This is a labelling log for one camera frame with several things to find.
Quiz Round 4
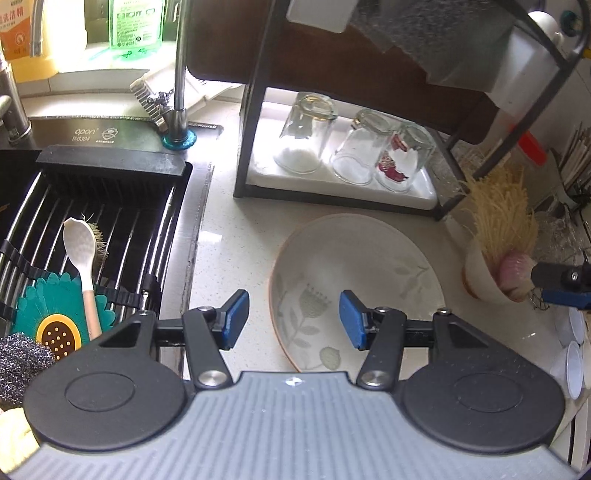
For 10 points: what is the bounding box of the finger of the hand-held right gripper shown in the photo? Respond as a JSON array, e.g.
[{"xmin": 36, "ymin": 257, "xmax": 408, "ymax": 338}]
[{"xmin": 530, "ymin": 262, "xmax": 591, "ymax": 308}]

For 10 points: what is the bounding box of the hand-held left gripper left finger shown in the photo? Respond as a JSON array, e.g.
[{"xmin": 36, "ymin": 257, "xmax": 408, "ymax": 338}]
[{"xmin": 99, "ymin": 290, "xmax": 251, "ymax": 389}]

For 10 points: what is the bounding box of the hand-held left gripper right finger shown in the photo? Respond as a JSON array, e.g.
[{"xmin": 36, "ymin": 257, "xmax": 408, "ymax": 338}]
[{"xmin": 338, "ymin": 290, "xmax": 490, "ymax": 389}]

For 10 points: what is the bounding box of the small white bowl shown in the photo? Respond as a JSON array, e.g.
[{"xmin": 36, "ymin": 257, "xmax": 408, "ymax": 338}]
[
  {"xmin": 556, "ymin": 305, "xmax": 591, "ymax": 348},
  {"xmin": 551, "ymin": 340, "xmax": 585, "ymax": 400}
]

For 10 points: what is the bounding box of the floral print ceramic plate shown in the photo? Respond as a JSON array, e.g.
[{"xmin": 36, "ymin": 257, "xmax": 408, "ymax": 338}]
[{"xmin": 269, "ymin": 213, "xmax": 448, "ymax": 372}]

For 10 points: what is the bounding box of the clear glass dish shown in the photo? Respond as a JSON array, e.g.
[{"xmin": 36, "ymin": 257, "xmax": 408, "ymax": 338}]
[{"xmin": 536, "ymin": 210, "xmax": 581, "ymax": 265}]

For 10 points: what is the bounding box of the garlic bulb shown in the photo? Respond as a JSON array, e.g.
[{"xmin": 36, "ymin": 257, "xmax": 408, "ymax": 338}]
[{"xmin": 499, "ymin": 251, "xmax": 537, "ymax": 297}]

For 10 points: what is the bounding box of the dried noodle bundle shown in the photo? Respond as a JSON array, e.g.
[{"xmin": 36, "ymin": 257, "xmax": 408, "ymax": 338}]
[{"xmin": 459, "ymin": 164, "xmax": 539, "ymax": 264}]

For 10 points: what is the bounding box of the bundle of chopsticks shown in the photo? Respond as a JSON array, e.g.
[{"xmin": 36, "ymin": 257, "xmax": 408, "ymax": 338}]
[{"xmin": 556, "ymin": 121, "xmax": 591, "ymax": 195}]

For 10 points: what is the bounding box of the red lid container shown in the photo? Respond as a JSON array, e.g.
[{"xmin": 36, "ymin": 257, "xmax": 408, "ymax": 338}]
[{"xmin": 516, "ymin": 130, "xmax": 548, "ymax": 168}]

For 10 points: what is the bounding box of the white drip tray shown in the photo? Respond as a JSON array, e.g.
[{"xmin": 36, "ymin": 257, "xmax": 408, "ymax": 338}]
[{"xmin": 249, "ymin": 99, "xmax": 438, "ymax": 208}]

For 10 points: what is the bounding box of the bristle dish brush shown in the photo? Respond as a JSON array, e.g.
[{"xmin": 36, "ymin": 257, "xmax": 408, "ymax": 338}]
[{"xmin": 81, "ymin": 213, "xmax": 110, "ymax": 268}]

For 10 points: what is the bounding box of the clear drinking glass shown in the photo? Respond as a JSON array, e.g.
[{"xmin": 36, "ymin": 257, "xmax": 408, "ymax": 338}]
[
  {"xmin": 331, "ymin": 109, "xmax": 393, "ymax": 186},
  {"xmin": 273, "ymin": 91, "xmax": 337, "ymax": 175}
]

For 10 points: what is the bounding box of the white rice spoon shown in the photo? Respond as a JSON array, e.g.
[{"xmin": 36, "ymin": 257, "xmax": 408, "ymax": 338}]
[{"xmin": 63, "ymin": 218, "xmax": 103, "ymax": 340}]

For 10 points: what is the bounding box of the red print drinking glass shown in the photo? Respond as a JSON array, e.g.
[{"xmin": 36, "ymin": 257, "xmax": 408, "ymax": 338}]
[{"xmin": 375, "ymin": 121, "xmax": 437, "ymax": 193}]

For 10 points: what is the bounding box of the black metal rack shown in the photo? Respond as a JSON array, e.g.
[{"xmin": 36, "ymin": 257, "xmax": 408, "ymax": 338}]
[{"xmin": 233, "ymin": 0, "xmax": 591, "ymax": 222}]

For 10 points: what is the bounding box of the green flower scrubber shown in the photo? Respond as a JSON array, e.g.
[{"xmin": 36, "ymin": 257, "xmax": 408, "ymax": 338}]
[{"xmin": 11, "ymin": 272, "xmax": 116, "ymax": 361}]

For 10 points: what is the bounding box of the black sink drain rack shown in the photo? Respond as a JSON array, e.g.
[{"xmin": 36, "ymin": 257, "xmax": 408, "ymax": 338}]
[{"xmin": 0, "ymin": 145, "xmax": 194, "ymax": 365}]

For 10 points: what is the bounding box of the white sponge block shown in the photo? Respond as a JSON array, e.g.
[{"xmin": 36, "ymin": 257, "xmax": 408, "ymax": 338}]
[
  {"xmin": 286, "ymin": 0, "xmax": 358, "ymax": 34},
  {"xmin": 489, "ymin": 28, "xmax": 566, "ymax": 116}
]

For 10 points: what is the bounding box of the steel wool pad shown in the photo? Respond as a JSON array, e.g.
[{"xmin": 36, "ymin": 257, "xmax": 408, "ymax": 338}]
[{"xmin": 0, "ymin": 332, "xmax": 56, "ymax": 409}]

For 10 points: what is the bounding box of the stainless steel sink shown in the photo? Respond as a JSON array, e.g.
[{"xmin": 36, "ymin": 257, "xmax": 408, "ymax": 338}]
[{"xmin": 0, "ymin": 114, "xmax": 223, "ymax": 370}]

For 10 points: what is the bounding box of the white ribbed brush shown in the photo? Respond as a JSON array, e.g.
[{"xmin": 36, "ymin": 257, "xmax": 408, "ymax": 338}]
[{"xmin": 130, "ymin": 78, "xmax": 169, "ymax": 127}]

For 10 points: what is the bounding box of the yellow sponge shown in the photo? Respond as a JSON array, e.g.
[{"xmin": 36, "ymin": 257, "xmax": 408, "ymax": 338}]
[{"xmin": 0, "ymin": 408, "xmax": 40, "ymax": 467}]

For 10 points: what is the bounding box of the white round container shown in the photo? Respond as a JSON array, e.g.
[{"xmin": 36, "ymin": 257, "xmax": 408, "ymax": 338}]
[{"xmin": 526, "ymin": 11, "xmax": 565, "ymax": 45}]

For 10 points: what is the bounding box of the steel faucet with teal base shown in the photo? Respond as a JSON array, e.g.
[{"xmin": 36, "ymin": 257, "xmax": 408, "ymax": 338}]
[{"xmin": 159, "ymin": 0, "xmax": 199, "ymax": 151}]

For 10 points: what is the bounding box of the grey dish cloth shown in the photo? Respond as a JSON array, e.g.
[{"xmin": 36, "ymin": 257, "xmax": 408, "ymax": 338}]
[{"xmin": 348, "ymin": 0, "xmax": 529, "ymax": 93}]

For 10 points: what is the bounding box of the brown wooden cutting board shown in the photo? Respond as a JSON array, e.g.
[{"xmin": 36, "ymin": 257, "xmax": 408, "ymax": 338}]
[{"xmin": 187, "ymin": 0, "xmax": 504, "ymax": 144}]

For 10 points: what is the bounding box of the steel kitchen faucet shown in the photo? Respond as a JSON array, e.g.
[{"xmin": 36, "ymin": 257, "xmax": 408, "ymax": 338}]
[{"xmin": 0, "ymin": 0, "xmax": 48, "ymax": 144}]

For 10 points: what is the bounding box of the green transparent bottle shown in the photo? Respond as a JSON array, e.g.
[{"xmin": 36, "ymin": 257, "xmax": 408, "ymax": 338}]
[{"xmin": 108, "ymin": 0, "xmax": 166, "ymax": 51}]

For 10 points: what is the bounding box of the orange detergent bottle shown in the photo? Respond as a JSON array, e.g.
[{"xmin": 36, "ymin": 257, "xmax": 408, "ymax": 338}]
[{"xmin": 0, "ymin": 0, "xmax": 88, "ymax": 84}]

